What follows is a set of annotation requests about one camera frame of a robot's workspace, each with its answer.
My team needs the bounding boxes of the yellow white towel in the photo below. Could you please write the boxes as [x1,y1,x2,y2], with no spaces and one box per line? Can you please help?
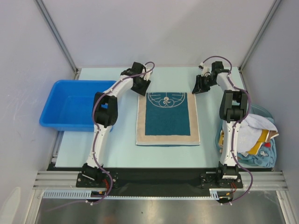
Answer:
[216,130,279,156]

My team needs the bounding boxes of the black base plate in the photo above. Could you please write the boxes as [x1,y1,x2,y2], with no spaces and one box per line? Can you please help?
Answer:
[46,167,264,200]

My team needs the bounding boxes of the light blue Doraemon towel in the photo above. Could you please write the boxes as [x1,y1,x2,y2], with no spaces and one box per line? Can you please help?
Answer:
[239,118,278,168]

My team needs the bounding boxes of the translucent teal basket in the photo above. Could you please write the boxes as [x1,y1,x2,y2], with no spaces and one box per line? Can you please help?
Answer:
[214,104,278,168]

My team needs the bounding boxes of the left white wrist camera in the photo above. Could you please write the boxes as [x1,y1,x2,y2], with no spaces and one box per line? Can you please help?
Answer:
[142,66,152,81]

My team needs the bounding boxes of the white slotted cable duct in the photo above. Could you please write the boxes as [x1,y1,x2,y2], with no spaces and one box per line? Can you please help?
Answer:
[43,188,248,201]

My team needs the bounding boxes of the teal beige Doraemon towel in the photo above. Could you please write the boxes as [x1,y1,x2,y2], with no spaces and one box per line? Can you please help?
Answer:
[136,92,200,147]

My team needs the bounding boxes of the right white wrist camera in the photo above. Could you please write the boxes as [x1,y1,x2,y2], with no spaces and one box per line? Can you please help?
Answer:
[199,63,211,77]

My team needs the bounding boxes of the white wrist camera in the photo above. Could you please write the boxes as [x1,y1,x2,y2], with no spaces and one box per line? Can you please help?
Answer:
[199,63,211,77]
[142,66,152,81]

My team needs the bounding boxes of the blue plastic bin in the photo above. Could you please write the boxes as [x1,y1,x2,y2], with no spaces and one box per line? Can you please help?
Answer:
[39,80,115,132]

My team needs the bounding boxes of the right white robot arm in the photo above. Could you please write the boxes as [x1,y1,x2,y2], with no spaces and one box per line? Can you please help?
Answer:
[192,61,249,189]

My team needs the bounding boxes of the white lavender towel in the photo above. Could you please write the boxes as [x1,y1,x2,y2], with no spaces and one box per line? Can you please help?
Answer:
[237,113,278,152]

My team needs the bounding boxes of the aluminium frame rail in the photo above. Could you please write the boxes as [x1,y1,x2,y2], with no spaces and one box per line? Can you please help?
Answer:
[32,170,85,190]

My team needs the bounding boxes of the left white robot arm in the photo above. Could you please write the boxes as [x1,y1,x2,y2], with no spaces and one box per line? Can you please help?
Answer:
[81,62,155,187]

